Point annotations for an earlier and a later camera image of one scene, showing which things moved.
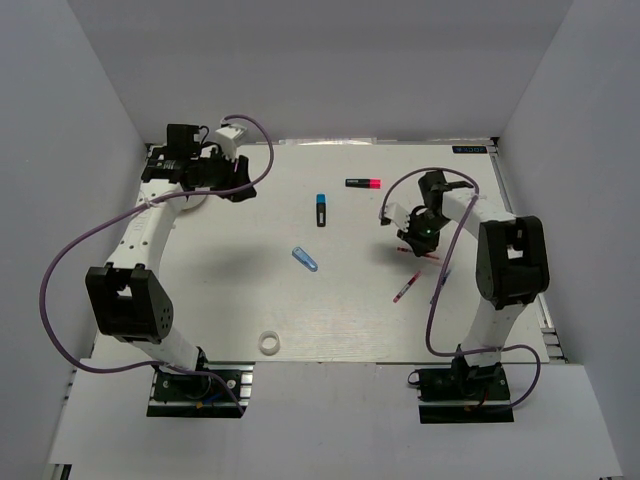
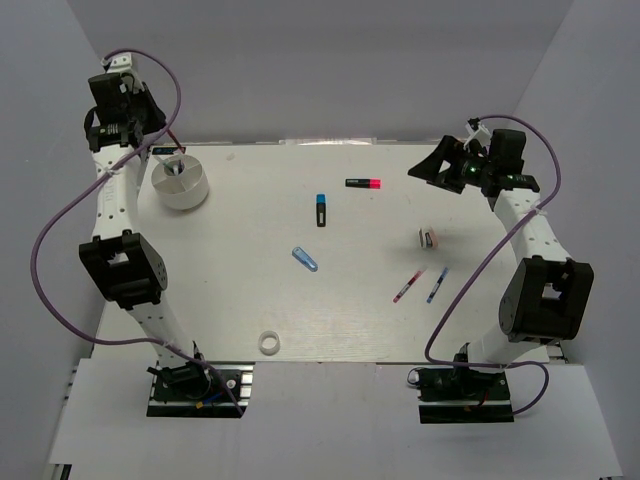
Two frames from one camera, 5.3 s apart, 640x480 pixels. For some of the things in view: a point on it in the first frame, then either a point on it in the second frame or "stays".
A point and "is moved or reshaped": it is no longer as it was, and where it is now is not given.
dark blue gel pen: x=443 y=283 is moved or reshaped
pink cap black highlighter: x=372 y=183 stays
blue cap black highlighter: x=321 y=210 stays
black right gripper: x=420 y=245 → x=449 y=150
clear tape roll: x=269 y=342 stays
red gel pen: x=410 y=251 is moved or reshaped
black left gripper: x=242 y=177 → x=143 y=95
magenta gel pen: x=406 y=287 stays
